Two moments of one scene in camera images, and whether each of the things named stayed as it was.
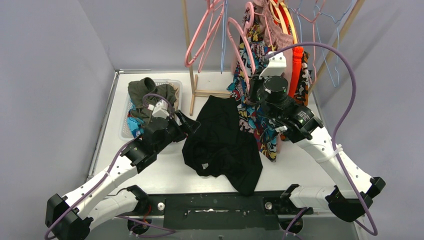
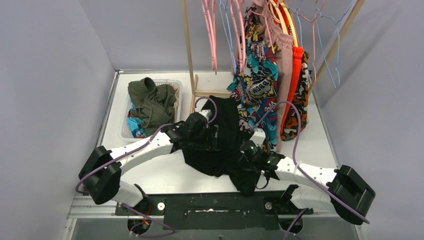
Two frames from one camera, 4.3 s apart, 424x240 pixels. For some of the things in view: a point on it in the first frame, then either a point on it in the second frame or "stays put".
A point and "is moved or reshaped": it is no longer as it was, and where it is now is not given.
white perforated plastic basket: x=125 y=133 stays put
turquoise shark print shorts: x=135 y=125 stays put
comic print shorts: x=251 y=50 stays put
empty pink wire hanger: x=313 y=38 stays put
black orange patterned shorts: x=304 y=78 stays put
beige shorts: x=176 y=103 stays put
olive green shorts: x=144 y=92 stays put
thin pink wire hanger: x=214 y=7 is moved or reshaped
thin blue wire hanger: x=224 y=36 is moved or reshaped
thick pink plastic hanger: x=249 y=12 to x=239 y=3
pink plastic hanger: x=187 y=64 to x=208 y=16
